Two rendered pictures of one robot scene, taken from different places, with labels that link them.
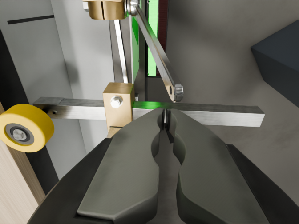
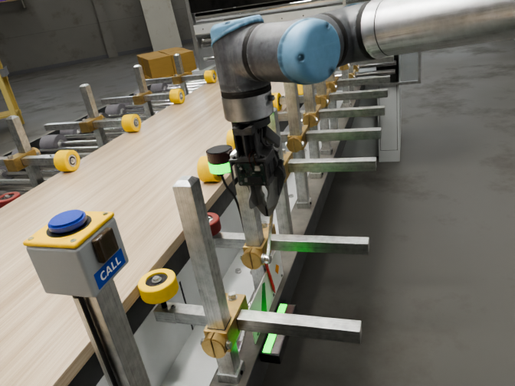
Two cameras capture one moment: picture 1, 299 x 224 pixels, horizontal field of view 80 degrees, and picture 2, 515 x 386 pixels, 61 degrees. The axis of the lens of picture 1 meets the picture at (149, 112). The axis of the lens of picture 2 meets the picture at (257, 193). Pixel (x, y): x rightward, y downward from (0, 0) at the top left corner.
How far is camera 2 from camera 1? 0.91 m
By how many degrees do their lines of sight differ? 94
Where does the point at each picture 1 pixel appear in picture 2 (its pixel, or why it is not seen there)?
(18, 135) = (157, 276)
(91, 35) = not seen: hidden behind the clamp
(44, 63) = (168, 328)
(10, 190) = (74, 332)
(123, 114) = (233, 306)
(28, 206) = (63, 357)
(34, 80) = not seen: hidden behind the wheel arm
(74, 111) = (189, 308)
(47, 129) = (175, 284)
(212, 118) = (311, 321)
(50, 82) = (159, 342)
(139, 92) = (246, 367)
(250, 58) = not seen: outside the picture
